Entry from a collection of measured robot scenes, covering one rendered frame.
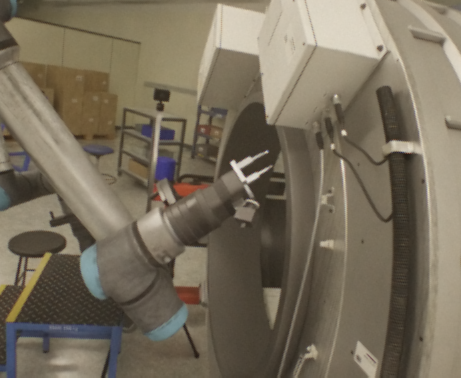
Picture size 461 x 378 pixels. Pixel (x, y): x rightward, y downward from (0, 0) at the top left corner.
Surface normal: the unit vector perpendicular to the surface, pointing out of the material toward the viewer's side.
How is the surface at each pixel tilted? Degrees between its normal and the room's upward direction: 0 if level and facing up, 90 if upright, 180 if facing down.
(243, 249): 59
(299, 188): 53
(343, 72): 132
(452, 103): 49
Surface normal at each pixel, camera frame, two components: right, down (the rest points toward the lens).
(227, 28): 0.25, -0.33
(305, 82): 0.04, 0.84
